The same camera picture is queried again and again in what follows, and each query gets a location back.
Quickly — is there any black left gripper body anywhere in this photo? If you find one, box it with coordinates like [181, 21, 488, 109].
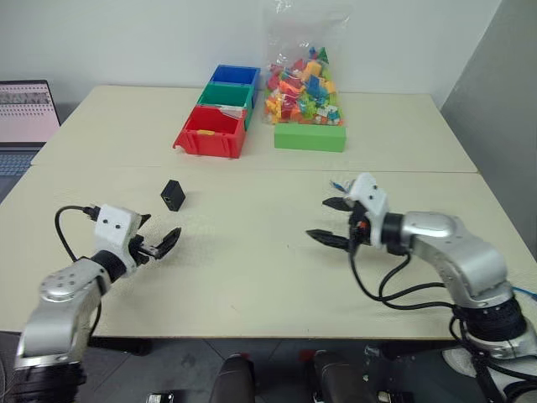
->
[127, 234, 163, 267]

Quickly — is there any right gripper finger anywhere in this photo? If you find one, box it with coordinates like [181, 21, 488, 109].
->
[321, 196, 353, 212]
[305, 228, 352, 252]

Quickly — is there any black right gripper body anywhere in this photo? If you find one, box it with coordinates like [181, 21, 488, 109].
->
[347, 201, 373, 254]

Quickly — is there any small black box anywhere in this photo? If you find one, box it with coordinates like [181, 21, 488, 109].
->
[159, 179, 187, 212]

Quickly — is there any green rectangular block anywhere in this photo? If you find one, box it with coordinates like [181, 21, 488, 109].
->
[274, 122, 348, 154]

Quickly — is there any red plastic bin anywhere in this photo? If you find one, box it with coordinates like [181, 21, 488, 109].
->
[172, 104, 249, 160]

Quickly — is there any bag of coloured blocks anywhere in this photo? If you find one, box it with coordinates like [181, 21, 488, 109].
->
[261, 3, 352, 128]

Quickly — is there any clear plastic wrapper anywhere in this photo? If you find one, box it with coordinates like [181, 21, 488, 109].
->
[216, 106, 248, 122]

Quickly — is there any dark rounded shape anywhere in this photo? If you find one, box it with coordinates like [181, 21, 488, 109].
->
[208, 353, 258, 403]
[310, 349, 379, 403]

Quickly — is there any green plastic bin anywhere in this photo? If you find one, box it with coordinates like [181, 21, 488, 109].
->
[196, 82, 258, 128]

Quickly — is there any laptop computer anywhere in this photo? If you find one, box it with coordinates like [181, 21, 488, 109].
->
[0, 79, 62, 178]

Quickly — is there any blue plastic bin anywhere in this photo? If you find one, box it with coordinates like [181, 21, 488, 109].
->
[207, 63, 262, 101]

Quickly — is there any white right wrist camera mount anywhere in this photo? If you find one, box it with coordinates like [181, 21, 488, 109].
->
[344, 172, 391, 249]

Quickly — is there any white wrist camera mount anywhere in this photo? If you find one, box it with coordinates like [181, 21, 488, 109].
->
[94, 204, 142, 275]
[344, 172, 391, 249]

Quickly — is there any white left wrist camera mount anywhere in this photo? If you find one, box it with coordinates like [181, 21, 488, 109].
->
[94, 204, 142, 275]

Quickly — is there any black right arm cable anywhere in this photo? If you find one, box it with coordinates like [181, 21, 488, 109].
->
[347, 246, 504, 403]

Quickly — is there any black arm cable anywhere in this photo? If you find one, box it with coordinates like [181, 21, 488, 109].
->
[54, 205, 104, 339]
[347, 246, 504, 403]

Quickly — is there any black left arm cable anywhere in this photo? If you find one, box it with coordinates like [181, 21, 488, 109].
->
[54, 205, 104, 339]

